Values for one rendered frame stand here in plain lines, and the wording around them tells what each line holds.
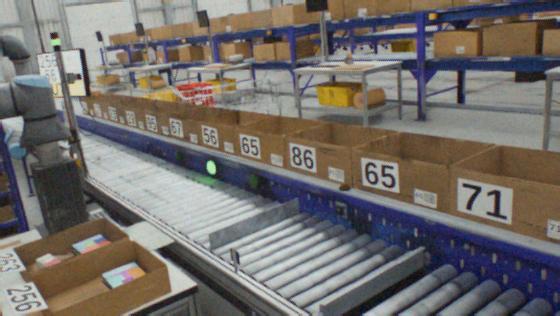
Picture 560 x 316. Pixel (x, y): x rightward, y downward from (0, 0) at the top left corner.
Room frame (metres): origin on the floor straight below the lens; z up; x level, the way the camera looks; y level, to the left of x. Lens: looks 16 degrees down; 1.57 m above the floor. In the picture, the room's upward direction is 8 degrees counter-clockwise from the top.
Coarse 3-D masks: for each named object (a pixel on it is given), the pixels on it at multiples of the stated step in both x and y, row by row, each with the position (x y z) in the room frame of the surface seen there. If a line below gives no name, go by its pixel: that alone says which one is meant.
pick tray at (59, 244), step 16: (96, 224) 1.87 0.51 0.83; (112, 224) 1.80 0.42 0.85; (48, 240) 1.76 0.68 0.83; (64, 240) 1.79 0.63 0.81; (80, 240) 1.83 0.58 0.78; (112, 240) 1.83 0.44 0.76; (128, 240) 1.64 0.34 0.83; (32, 256) 1.72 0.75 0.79; (64, 256) 1.75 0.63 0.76; (80, 256) 1.55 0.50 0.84; (32, 272) 1.46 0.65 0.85
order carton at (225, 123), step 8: (232, 112) 2.87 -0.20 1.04; (240, 112) 2.84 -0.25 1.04; (248, 112) 2.77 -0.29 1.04; (256, 112) 2.71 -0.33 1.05; (200, 120) 2.73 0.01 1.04; (208, 120) 2.78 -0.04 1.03; (216, 120) 2.81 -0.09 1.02; (224, 120) 2.83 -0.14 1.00; (232, 120) 2.86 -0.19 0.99; (240, 120) 2.85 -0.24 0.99; (248, 120) 2.78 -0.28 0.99; (256, 120) 2.71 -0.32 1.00; (200, 128) 2.71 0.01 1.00; (216, 128) 2.56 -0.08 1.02; (224, 128) 2.48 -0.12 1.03; (232, 128) 2.42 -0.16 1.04; (200, 136) 2.73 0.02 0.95; (224, 136) 2.49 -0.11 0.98; (232, 136) 2.43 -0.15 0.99; (200, 144) 2.74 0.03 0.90; (208, 144) 2.66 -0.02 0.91; (224, 152) 2.51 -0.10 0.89; (232, 152) 2.45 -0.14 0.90
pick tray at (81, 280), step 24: (72, 264) 1.50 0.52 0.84; (96, 264) 1.54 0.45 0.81; (120, 264) 1.58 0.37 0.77; (144, 264) 1.55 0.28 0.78; (48, 288) 1.44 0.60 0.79; (72, 288) 1.48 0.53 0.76; (96, 288) 1.45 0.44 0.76; (120, 288) 1.29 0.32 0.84; (144, 288) 1.33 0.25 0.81; (168, 288) 1.37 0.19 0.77; (48, 312) 1.22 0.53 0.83; (72, 312) 1.21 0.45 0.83; (96, 312) 1.24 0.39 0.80; (120, 312) 1.28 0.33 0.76
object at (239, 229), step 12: (288, 204) 1.86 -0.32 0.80; (252, 216) 1.76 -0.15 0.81; (264, 216) 1.79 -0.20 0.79; (276, 216) 1.82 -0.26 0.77; (288, 216) 1.86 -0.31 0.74; (228, 228) 1.70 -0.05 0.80; (240, 228) 1.73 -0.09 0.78; (252, 228) 1.76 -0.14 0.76; (216, 240) 1.67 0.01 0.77; (228, 240) 1.70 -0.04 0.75
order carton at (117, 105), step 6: (108, 102) 4.11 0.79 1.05; (114, 102) 4.14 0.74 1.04; (120, 102) 4.17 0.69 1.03; (126, 102) 4.19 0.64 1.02; (132, 102) 4.22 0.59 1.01; (138, 102) 4.23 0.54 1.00; (114, 108) 3.94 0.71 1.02; (120, 108) 3.82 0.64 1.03; (108, 114) 4.10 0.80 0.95; (120, 114) 3.84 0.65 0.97; (114, 120) 4.00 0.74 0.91
